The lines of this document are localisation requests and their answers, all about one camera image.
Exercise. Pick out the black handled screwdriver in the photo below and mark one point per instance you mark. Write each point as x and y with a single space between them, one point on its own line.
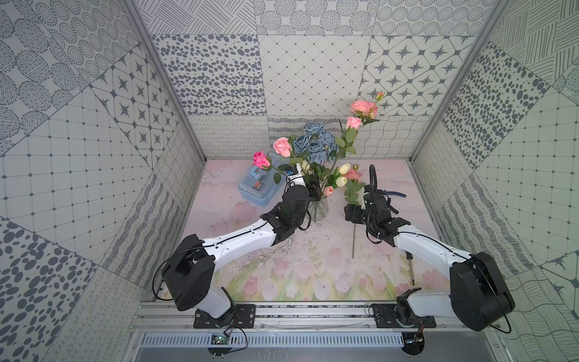
409 258

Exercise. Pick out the pink tulip stem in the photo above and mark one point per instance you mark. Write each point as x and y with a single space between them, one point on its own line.
283 148

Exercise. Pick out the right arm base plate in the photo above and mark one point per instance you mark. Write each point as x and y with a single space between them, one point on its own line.
391 316

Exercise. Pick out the light pink rose stem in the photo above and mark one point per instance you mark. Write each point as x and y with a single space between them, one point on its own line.
345 142

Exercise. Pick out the blue handled pliers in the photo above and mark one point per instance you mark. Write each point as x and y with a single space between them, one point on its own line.
392 193

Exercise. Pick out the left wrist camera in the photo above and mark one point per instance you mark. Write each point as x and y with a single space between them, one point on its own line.
295 172

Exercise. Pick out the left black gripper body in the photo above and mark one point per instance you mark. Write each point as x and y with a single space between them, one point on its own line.
303 190

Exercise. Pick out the cream tulip bunch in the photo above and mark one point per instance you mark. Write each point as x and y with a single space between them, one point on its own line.
328 182

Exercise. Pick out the floral table mat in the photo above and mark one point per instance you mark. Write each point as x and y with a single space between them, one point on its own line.
330 260

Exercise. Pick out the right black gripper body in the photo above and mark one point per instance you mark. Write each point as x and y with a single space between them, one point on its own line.
358 215

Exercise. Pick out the orange-pink peony stem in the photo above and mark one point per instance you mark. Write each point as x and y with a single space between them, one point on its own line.
354 185

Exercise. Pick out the blue rose bunch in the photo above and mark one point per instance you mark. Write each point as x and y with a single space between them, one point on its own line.
317 143

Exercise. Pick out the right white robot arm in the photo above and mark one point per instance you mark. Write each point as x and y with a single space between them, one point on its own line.
478 295

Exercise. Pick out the clear glass vase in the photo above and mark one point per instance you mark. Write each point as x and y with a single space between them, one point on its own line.
318 210

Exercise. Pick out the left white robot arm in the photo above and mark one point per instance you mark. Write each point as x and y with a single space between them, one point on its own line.
189 272

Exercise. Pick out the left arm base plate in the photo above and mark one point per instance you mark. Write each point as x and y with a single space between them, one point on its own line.
239 315

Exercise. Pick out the pink spray rose stem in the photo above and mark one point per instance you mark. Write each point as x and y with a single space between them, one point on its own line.
364 112

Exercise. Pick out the clear blue plastic box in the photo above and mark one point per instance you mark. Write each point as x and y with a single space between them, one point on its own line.
258 186

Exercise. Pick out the magenta rose stem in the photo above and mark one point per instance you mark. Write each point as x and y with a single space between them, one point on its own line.
264 162

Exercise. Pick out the aluminium mounting rail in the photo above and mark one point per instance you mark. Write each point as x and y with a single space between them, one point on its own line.
281 317

